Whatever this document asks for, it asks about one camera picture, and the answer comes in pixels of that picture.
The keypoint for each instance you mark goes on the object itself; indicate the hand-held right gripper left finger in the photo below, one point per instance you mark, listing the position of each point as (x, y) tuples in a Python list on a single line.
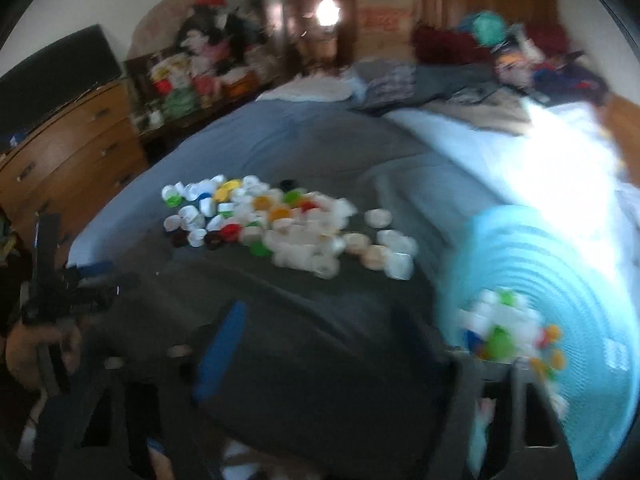
[(222, 350)]

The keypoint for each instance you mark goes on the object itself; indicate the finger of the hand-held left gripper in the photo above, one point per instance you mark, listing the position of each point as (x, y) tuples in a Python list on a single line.
[(92, 302), (100, 280)]

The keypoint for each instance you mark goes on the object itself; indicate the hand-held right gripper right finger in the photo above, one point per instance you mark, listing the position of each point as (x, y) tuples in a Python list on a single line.
[(467, 400)]

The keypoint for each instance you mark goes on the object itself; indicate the pile of bottle caps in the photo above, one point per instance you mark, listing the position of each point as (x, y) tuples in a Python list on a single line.
[(300, 240), (500, 345)]

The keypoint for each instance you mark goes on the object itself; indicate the light blue woven basket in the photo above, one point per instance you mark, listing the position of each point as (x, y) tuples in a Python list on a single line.
[(565, 280)]

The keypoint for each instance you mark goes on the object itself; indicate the person's left hand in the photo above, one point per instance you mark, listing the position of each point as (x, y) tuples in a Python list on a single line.
[(25, 355)]

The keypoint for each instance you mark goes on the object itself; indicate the wooden dresser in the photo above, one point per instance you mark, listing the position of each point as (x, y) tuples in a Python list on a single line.
[(75, 150)]

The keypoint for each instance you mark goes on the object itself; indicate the black television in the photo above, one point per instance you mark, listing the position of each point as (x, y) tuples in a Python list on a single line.
[(55, 75)]

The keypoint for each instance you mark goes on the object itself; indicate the dark wooden side table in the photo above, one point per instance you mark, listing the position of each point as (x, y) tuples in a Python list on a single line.
[(200, 116)]

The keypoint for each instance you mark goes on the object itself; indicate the green shopping bag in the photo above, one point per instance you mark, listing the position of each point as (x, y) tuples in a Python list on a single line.
[(177, 101)]

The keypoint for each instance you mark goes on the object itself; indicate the grey blue blanket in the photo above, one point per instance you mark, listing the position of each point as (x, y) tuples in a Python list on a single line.
[(300, 150)]

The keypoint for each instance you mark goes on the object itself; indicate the red white shopping bag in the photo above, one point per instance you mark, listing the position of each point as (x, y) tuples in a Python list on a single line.
[(167, 72)]

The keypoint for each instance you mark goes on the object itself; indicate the orange bag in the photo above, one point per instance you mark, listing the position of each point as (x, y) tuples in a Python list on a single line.
[(240, 87)]

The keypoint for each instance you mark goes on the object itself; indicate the white bed sheet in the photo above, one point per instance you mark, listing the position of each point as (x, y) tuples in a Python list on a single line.
[(550, 160)]

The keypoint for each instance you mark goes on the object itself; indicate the pale pink round panel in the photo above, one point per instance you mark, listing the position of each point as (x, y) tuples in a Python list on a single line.
[(160, 15)]

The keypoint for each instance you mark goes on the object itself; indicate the white fleece throw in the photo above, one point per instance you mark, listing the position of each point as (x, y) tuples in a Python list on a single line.
[(310, 87)]

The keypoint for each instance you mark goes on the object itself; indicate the heap of dark clothes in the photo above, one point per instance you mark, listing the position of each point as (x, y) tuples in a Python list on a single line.
[(220, 25)]

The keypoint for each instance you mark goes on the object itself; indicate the beige cloth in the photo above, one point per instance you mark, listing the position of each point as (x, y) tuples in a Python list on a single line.
[(490, 112)]

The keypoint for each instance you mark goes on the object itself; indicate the checkered cloth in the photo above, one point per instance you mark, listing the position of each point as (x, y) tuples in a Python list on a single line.
[(390, 85)]

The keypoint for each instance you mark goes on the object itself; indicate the dark grey cloth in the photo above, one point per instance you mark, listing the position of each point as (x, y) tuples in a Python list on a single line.
[(450, 85)]

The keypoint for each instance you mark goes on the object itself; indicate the wooden headboard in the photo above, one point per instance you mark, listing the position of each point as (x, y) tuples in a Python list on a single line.
[(625, 125)]

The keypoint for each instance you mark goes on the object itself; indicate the heap of colourful clothes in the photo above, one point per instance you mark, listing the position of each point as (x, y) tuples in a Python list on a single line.
[(550, 65)]

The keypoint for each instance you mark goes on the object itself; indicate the dark red cloth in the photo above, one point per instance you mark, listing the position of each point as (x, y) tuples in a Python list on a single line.
[(440, 42)]

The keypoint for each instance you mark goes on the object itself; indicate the red printed cardboard box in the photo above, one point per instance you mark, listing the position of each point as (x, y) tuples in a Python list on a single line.
[(385, 22)]

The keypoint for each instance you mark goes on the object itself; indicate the teal bag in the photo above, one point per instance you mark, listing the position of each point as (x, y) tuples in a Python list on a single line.
[(487, 27)]

